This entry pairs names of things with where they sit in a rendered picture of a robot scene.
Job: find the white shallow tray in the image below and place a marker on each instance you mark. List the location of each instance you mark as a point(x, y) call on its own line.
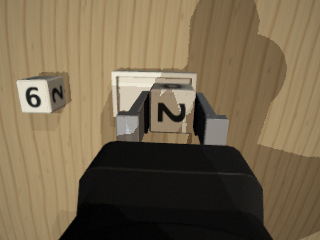
point(127, 85)

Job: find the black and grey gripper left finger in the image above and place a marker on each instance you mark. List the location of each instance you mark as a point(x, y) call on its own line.
point(131, 125)

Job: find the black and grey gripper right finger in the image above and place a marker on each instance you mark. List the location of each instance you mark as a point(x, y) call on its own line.
point(211, 129)

